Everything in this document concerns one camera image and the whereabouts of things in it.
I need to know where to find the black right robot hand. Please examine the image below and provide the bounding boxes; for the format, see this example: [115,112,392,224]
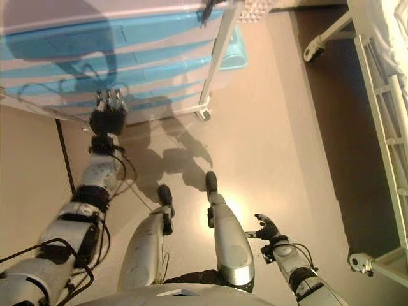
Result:
[245,212,280,242]

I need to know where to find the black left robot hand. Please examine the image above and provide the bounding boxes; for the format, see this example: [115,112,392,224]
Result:
[89,89,129,135]

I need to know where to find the silver right robot leg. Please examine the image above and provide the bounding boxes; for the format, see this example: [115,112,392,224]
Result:
[205,171,256,288]

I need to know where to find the silver robot leg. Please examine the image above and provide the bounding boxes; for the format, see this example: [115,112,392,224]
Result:
[205,171,256,288]
[117,184,175,293]

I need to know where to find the white medical cart blue drawers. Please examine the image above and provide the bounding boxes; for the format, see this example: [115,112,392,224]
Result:
[0,0,226,124]

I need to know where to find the white cart caster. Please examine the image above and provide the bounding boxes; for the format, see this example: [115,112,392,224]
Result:
[195,107,213,122]

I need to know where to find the white bed caster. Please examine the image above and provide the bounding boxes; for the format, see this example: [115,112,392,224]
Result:
[348,252,374,277]
[303,40,326,63]

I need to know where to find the silver left robot leg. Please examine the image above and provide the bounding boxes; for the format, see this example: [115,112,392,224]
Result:
[117,184,175,293]

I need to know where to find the silver robot torso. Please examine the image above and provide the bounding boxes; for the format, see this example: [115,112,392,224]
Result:
[71,280,278,306]

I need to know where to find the white metal pole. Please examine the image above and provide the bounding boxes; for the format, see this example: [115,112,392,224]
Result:
[198,0,245,109]

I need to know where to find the light blue plastic bin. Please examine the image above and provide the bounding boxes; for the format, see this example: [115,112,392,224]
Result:
[219,25,250,73]

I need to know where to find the white bedding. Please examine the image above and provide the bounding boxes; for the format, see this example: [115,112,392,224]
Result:
[374,0,408,79]

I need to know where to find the thick black tether cable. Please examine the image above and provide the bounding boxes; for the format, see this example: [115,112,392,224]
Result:
[0,238,111,306]

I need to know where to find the black hanging cord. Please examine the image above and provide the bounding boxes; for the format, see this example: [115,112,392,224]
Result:
[201,0,221,27]

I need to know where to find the white bed frame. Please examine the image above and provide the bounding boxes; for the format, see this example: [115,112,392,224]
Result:
[302,0,408,281]

